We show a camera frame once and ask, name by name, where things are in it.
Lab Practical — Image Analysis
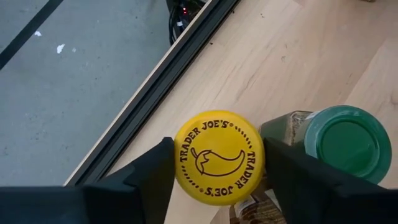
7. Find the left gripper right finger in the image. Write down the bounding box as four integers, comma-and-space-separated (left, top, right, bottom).
264, 138, 398, 224

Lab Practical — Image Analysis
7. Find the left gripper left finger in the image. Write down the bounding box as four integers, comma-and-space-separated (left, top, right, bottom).
0, 136, 175, 224

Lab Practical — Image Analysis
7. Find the yellow-lid spice jar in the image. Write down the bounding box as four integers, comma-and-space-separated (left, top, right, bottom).
173, 110, 266, 207

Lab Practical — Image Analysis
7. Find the green-lid oregano jar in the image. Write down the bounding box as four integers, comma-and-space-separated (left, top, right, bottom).
259, 105, 393, 185

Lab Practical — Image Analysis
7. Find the black cable loop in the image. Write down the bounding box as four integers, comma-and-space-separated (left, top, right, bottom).
167, 0, 208, 47

